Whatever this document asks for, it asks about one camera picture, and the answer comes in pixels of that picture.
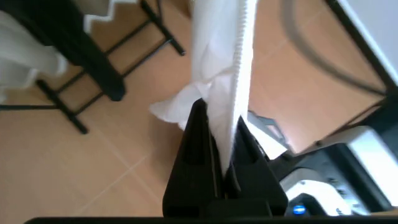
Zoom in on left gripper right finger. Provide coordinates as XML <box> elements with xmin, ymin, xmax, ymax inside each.
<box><xmin>223</xmin><ymin>115</ymin><xmax>289</xmax><ymax>218</ymax></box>

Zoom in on white printed garment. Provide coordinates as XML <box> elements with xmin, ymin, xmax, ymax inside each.
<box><xmin>149</xmin><ymin>0</ymin><xmax>259</xmax><ymax>177</ymax></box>

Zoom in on white curtain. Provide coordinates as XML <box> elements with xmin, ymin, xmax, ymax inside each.
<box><xmin>0</xmin><ymin>0</ymin><xmax>139</xmax><ymax>104</ymax></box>

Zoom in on black clothes rack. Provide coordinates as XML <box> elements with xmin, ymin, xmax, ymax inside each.
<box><xmin>0</xmin><ymin>0</ymin><xmax>187</xmax><ymax>135</ymax></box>

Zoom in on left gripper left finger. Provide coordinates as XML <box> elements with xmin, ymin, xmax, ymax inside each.
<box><xmin>162</xmin><ymin>98</ymin><xmax>224</xmax><ymax>218</ymax></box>

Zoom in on black shorts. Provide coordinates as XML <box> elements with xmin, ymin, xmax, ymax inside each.
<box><xmin>0</xmin><ymin>0</ymin><xmax>127</xmax><ymax>102</ymax></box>

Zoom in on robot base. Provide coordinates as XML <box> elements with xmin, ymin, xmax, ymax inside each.
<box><xmin>247</xmin><ymin>93</ymin><xmax>398</xmax><ymax>218</ymax></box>

